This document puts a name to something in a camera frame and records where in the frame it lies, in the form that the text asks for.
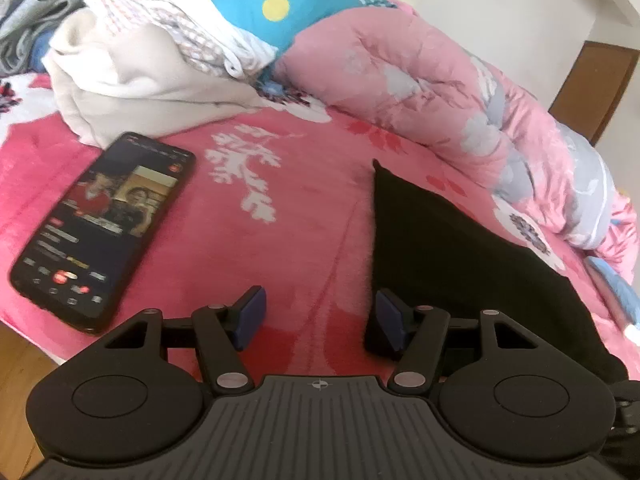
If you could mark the black shirt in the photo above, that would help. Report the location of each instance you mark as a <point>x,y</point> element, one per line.
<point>450,260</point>

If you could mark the grey cloth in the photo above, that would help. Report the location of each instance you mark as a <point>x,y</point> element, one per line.
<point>35,25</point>

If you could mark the blue and pink cushion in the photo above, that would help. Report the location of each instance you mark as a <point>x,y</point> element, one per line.
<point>620,295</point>

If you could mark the black smartphone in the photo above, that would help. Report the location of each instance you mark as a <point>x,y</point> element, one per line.
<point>100,230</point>

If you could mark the white patterned knit cloth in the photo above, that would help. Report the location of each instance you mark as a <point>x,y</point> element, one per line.
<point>200,35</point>

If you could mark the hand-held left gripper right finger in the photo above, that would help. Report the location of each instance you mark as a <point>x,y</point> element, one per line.
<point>390,317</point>

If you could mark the blue cartoon print quilt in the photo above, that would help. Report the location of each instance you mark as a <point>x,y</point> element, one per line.
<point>280,5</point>

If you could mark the pink grey floral quilt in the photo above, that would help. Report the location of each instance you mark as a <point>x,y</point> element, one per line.
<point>425,90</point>

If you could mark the brown wooden door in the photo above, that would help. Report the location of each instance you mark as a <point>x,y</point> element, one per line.
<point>600,90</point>

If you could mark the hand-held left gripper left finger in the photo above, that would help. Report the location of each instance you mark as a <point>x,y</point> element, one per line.
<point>252,310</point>

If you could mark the pink floral bed blanket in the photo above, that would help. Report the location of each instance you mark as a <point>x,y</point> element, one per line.
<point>300,220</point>

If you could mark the beige cloth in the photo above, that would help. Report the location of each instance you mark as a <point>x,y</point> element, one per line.
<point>125,90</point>

